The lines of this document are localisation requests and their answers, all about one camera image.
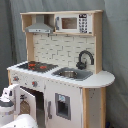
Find right red stove knob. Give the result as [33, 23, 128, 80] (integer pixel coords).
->
[32, 81, 38, 87]

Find white oven door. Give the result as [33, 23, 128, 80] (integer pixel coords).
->
[13, 86, 36, 118]

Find toy microwave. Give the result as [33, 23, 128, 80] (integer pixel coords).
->
[55, 14, 92, 34]

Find left red stove knob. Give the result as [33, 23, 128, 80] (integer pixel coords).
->
[13, 76, 19, 81]

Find red stove knob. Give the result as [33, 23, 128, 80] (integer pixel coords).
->
[13, 76, 19, 81]
[32, 81, 38, 87]

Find wooden toy kitchen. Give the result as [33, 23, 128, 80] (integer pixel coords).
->
[8, 10, 115, 128]

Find black faucet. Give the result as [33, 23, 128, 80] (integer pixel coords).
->
[75, 49, 95, 71]

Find black stovetop red burners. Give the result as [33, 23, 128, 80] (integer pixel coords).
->
[20, 61, 56, 73]

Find grey sink basin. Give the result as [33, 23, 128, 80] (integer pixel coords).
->
[53, 67, 92, 81]

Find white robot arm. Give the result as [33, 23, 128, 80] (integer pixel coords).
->
[0, 84, 38, 128]

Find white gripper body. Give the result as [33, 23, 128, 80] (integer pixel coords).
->
[0, 84, 20, 108]

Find white cabinet door with dispenser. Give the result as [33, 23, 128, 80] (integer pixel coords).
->
[44, 81, 82, 128]

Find grey range hood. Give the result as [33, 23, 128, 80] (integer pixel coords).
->
[25, 15, 54, 34]

